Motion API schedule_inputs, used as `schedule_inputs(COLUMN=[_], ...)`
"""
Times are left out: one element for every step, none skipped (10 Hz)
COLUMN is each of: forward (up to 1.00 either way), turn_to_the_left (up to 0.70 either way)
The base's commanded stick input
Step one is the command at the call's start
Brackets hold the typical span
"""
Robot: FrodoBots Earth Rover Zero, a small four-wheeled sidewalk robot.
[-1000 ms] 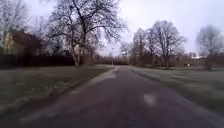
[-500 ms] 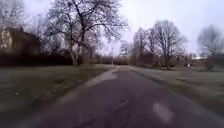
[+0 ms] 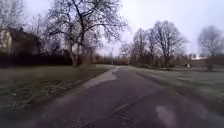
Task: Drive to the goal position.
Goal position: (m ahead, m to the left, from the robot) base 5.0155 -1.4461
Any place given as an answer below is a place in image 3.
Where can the grass field with frost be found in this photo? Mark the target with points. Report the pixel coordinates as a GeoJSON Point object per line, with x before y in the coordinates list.
{"type": "Point", "coordinates": [196, 81]}
{"type": "Point", "coordinates": [36, 81]}

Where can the bare round tree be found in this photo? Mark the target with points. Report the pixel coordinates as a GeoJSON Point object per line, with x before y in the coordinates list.
{"type": "Point", "coordinates": [210, 43]}

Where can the pale building with dark roof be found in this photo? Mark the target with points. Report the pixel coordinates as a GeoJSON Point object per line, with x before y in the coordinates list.
{"type": "Point", "coordinates": [13, 41]}

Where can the grey asphalt path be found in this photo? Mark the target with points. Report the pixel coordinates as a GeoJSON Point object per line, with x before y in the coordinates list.
{"type": "Point", "coordinates": [126, 100]}

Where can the group of bare trees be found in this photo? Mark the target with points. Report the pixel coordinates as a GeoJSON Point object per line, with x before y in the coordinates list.
{"type": "Point", "coordinates": [163, 43]}

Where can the large bare tree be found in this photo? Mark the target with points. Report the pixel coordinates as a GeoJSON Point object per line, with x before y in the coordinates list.
{"type": "Point", "coordinates": [76, 30]}

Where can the dark hedge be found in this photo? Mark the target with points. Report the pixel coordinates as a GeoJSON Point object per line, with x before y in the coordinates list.
{"type": "Point", "coordinates": [33, 60]}

